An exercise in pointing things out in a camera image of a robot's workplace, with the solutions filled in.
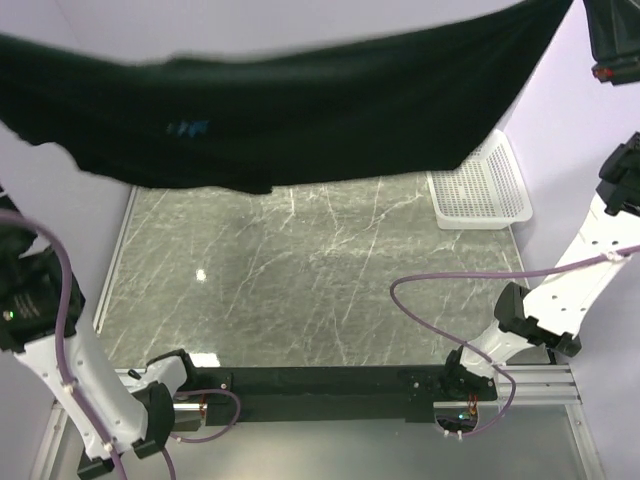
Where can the black t-shirt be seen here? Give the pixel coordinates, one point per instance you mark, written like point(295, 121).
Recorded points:
point(421, 101)

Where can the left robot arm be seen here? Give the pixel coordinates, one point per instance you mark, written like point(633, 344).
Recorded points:
point(43, 327)

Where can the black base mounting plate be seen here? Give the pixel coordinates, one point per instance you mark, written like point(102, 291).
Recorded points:
point(335, 393)

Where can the aluminium rail frame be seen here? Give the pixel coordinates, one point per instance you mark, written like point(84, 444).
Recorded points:
point(115, 418)

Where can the white plastic mesh basket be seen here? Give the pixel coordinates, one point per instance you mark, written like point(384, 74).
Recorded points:
point(487, 192)

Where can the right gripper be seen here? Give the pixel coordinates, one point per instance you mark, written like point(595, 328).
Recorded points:
point(615, 37)

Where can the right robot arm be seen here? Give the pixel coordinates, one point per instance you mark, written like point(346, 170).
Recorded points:
point(550, 300)

